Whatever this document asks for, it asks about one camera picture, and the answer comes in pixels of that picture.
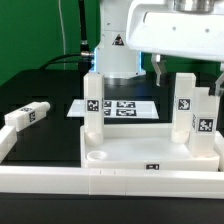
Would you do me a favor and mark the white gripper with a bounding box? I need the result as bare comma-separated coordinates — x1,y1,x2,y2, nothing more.
126,0,224,86

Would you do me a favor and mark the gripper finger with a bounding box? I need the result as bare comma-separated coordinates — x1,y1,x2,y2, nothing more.
208,63,224,97

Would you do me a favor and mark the white desk top tray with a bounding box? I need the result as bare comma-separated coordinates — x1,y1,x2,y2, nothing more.
80,123,220,172

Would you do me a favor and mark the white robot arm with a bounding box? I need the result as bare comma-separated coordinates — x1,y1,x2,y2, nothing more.
93,0,224,96

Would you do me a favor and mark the fiducial marker sheet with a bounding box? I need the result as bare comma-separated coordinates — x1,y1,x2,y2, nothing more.
67,99,159,119

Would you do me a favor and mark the black cable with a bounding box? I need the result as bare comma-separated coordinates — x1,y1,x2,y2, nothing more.
39,0,96,70

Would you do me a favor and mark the white cable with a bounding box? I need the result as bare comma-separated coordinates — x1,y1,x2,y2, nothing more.
58,0,68,70

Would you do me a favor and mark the white U-shaped fence frame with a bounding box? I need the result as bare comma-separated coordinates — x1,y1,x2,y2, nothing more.
0,132,224,199

